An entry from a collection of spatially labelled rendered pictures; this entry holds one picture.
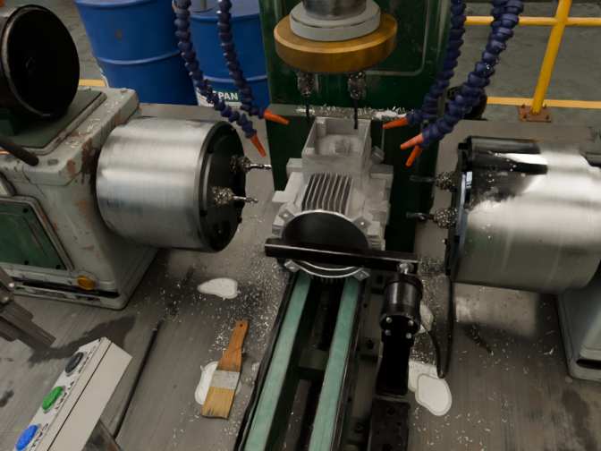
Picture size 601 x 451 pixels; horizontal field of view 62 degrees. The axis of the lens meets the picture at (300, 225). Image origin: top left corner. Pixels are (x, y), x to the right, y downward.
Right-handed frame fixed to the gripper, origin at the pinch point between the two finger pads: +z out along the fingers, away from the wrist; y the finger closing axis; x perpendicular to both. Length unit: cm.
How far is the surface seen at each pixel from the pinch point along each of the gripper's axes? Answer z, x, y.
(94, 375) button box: 9.4, -3.5, -1.4
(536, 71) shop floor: 161, -30, 320
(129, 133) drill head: -5.5, 1.9, 38.8
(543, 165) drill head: 34, -53, 38
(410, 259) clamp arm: 35, -31, 29
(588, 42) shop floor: 185, -64, 370
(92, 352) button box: 7.8, -3.2, 1.0
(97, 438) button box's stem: 16.2, 2.0, -5.6
